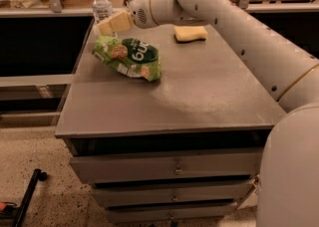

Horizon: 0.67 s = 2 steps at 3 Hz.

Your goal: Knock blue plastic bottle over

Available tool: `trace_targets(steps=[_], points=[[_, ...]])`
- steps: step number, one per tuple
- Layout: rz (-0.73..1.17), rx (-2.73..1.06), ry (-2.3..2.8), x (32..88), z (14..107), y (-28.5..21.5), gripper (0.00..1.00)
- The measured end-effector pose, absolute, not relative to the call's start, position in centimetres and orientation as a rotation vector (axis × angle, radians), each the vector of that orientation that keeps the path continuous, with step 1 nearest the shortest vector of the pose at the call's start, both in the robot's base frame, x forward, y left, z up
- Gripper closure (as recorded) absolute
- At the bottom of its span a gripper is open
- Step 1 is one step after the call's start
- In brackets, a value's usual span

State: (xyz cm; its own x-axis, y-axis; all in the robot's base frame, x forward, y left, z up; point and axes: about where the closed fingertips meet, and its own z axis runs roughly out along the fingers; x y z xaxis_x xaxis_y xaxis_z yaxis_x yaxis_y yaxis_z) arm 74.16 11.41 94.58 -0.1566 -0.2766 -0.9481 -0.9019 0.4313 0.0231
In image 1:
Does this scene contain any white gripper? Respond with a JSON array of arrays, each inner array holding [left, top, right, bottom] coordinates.
[[94, 0, 156, 36]]

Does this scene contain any clear plastic water bottle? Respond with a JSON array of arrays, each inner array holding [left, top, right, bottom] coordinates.
[[93, 0, 113, 23]]

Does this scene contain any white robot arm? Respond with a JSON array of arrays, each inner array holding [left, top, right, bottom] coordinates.
[[95, 0, 319, 227]]

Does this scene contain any green snack bag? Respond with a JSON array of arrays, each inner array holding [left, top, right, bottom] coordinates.
[[92, 36, 161, 82]]

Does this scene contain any yellow sponge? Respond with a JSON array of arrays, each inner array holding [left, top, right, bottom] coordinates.
[[174, 26, 207, 42]]

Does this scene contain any grey drawer cabinet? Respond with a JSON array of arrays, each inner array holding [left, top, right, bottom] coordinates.
[[56, 25, 283, 216]]

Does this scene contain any top grey drawer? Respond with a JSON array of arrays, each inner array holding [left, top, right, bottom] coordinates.
[[70, 147, 262, 183]]

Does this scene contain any grey drawer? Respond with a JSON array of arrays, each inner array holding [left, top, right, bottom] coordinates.
[[70, 147, 262, 183], [107, 202, 237, 223], [92, 181, 252, 207]]

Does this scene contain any black pole on floor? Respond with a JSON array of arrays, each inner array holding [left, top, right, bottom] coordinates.
[[12, 168, 48, 227]]

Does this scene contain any bottom grey drawer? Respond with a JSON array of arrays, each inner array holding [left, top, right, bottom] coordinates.
[[107, 202, 237, 223]]

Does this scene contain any middle grey drawer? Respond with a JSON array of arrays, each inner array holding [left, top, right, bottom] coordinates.
[[92, 181, 252, 207]]

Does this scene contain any cardboard box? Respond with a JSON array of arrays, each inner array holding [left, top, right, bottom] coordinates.
[[237, 176, 259, 210]]

